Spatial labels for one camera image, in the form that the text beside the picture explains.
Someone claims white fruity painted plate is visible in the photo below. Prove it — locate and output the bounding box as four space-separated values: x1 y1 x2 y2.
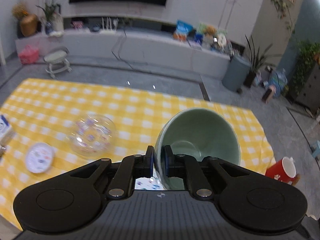
135 177 164 191

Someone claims small white saucer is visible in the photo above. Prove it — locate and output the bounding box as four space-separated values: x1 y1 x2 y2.
25 142 55 174

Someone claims blue vase green plant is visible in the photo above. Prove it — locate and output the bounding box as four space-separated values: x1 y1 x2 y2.
36 0 61 35

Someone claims pink storage basket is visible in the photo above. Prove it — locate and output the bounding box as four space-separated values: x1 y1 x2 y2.
18 45 39 65

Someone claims potted snake plant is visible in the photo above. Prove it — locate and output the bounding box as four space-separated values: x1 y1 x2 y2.
244 35 282 88

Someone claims grey trash bin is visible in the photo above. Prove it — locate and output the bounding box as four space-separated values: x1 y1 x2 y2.
222 55 251 92

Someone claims blue water jug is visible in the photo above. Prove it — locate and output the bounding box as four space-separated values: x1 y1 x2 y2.
268 69 287 97

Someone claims clear glass patterned plate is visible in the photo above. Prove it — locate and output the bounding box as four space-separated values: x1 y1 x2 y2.
66 113 117 159

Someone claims white blue small box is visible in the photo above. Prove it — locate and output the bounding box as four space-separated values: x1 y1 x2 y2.
0 114 15 146

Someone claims red mug wooden handle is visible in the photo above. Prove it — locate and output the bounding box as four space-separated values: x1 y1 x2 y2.
265 157 300 186

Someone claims yellow checkered tablecloth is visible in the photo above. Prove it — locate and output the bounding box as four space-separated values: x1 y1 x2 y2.
1 79 275 226

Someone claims green ceramic bowl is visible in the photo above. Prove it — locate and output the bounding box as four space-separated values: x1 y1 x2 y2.
155 108 241 190

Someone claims small beige heater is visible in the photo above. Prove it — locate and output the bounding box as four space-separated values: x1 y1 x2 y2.
261 85 276 103

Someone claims white wifi router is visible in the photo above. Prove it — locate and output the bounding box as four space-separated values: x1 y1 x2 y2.
99 17 119 34

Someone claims teddy bear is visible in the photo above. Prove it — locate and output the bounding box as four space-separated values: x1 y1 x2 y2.
203 25 217 44

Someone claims blue snack bag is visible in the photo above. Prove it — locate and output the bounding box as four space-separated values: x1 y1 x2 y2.
172 20 193 42

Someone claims small round rolling stool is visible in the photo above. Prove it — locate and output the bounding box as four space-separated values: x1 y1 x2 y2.
43 46 72 79

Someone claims golden vase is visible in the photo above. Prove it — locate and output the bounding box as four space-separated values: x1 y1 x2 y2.
20 14 39 37

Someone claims black power cable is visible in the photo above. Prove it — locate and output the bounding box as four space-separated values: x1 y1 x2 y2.
111 28 141 72

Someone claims grey drawer cabinet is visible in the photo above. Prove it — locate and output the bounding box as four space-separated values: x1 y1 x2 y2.
290 61 320 115

